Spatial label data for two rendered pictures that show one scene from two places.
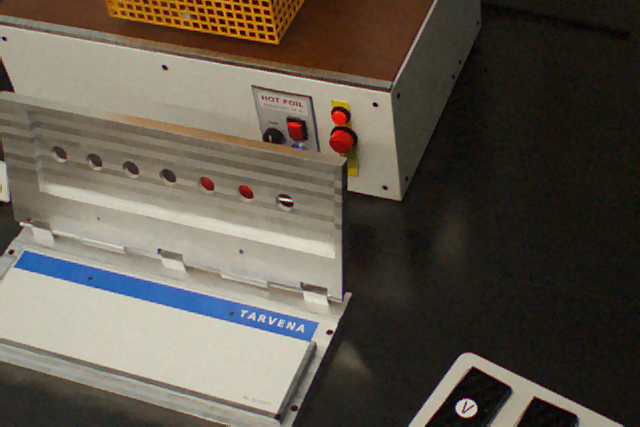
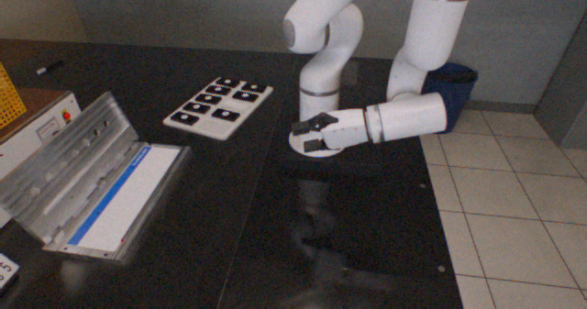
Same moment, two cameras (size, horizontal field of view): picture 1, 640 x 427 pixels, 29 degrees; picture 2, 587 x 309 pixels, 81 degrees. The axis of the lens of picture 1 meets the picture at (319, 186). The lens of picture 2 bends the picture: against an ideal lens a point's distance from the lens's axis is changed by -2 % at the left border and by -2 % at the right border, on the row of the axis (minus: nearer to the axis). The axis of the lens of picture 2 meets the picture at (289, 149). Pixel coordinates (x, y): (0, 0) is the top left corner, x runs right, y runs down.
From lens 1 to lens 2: 1.32 m
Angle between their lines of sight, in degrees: 75
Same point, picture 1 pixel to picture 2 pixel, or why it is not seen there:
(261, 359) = (157, 156)
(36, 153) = (29, 199)
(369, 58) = (49, 96)
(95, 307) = (116, 206)
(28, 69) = not seen: outside the picture
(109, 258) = (87, 209)
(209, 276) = (111, 176)
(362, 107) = (69, 106)
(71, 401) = (161, 210)
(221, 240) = (106, 154)
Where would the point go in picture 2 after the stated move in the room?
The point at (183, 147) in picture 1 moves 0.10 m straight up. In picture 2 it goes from (71, 134) to (55, 102)
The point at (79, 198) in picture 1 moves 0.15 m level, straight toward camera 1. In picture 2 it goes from (59, 199) to (120, 176)
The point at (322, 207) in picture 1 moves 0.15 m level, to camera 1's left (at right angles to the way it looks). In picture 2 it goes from (114, 114) to (111, 141)
